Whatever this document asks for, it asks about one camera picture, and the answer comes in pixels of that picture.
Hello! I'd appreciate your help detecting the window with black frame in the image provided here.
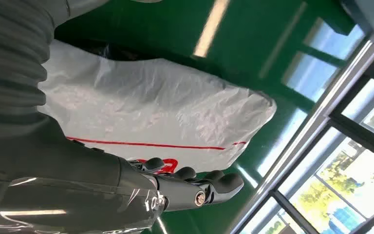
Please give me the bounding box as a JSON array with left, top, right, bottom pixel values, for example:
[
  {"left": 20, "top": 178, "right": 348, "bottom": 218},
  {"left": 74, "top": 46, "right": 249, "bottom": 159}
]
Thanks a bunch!
[{"left": 229, "top": 42, "right": 374, "bottom": 234}]

